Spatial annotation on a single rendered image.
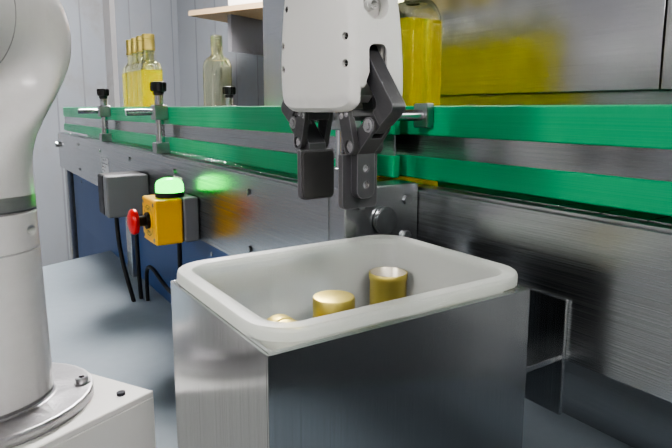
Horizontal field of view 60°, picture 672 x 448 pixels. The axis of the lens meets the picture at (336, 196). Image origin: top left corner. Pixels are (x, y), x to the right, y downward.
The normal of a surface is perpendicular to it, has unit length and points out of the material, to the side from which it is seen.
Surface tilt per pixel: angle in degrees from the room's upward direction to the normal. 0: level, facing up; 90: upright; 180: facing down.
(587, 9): 90
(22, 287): 86
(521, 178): 90
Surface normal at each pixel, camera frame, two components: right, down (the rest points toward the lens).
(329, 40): -0.74, 0.12
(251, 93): -0.53, 0.13
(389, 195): 0.55, 0.12
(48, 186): 0.85, 0.08
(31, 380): 0.95, -0.01
